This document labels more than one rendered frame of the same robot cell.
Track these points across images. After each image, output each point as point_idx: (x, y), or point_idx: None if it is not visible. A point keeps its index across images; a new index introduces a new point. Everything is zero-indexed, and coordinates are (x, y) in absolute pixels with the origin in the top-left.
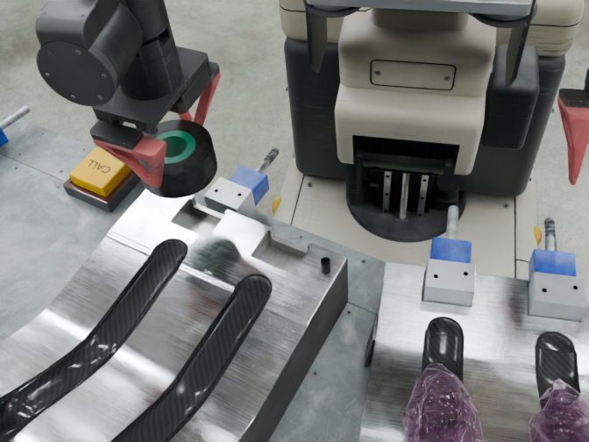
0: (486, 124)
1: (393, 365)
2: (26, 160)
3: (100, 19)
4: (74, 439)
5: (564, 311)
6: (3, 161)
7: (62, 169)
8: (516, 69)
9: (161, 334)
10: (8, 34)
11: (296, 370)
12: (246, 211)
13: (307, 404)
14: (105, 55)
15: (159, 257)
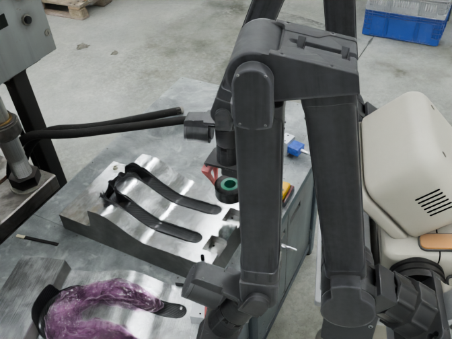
0: None
1: (164, 290)
2: (290, 166)
3: (194, 124)
4: (136, 194)
5: None
6: (288, 159)
7: (285, 178)
8: (321, 332)
9: (179, 214)
10: None
11: (170, 263)
12: None
13: (165, 275)
14: (186, 131)
15: (214, 208)
